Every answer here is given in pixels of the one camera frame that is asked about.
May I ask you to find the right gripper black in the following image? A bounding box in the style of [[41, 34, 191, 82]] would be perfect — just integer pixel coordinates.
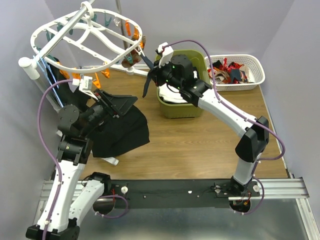
[[147, 57, 182, 91]]

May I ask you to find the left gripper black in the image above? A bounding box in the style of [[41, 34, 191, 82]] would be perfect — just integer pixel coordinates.
[[80, 88, 139, 137]]

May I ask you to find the brown argyle sock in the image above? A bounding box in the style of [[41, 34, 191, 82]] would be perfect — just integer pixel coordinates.
[[121, 35, 147, 69], [207, 67, 231, 84]]

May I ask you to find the red snowflake sock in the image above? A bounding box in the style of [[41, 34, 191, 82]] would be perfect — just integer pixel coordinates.
[[219, 57, 244, 74]]

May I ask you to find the white round sock hanger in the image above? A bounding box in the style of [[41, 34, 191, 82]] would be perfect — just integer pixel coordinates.
[[29, 1, 144, 75]]

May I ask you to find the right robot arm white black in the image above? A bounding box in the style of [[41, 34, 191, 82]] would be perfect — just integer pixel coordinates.
[[143, 54, 269, 196]]

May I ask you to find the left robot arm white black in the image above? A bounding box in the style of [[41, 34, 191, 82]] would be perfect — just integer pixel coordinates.
[[25, 89, 138, 240]]

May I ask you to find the white folded cloth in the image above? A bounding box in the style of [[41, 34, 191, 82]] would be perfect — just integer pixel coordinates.
[[157, 78, 188, 104]]

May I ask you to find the black garment pile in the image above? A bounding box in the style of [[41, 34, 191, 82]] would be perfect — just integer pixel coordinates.
[[56, 83, 150, 158]]

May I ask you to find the white perforated basket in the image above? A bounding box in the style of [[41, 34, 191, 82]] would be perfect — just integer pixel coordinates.
[[204, 54, 265, 92]]

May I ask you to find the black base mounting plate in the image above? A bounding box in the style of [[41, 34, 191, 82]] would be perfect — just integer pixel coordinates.
[[111, 178, 260, 209]]

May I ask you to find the white drying rack stand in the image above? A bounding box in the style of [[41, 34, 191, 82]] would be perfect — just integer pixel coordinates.
[[18, 0, 144, 165]]

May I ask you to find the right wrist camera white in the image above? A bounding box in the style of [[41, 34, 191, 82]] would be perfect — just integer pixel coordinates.
[[156, 42, 174, 68]]

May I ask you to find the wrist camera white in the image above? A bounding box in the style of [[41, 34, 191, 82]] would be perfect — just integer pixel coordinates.
[[72, 75, 98, 100], [156, 42, 174, 68]]

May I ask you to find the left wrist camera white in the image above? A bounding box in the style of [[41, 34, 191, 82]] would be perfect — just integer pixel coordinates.
[[72, 75, 98, 100]]

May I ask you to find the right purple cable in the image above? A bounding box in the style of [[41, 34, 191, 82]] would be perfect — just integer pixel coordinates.
[[162, 39, 286, 161]]

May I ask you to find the purple cable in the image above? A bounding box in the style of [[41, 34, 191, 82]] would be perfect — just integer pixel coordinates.
[[36, 79, 75, 240], [162, 39, 286, 161]]

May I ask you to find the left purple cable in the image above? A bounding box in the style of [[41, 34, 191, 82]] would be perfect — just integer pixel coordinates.
[[36, 79, 75, 240]]

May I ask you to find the aluminium frame rail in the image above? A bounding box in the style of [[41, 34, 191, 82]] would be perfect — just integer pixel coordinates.
[[29, 177, 320, 240]]

